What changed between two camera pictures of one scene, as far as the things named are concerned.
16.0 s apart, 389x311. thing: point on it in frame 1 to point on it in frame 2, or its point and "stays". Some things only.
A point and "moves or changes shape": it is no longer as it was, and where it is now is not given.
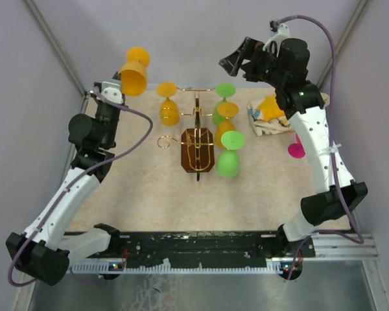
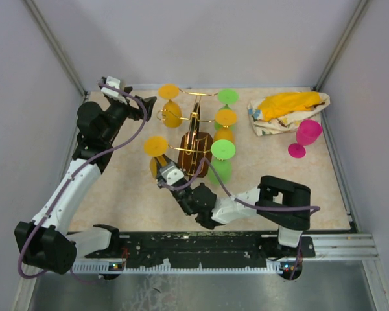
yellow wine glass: [226, 110] moves or changes shape
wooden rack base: [197, 149] stays
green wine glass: [227, 161] to [222, 150]
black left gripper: [117, 76] to [134, 113]
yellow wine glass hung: [169, 111] stays
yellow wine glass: [133, 74] to [156, 146]
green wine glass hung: [224, 90] moves or changes shape
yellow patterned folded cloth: [266, 116] stays
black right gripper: [232, 63] to [166, 159]
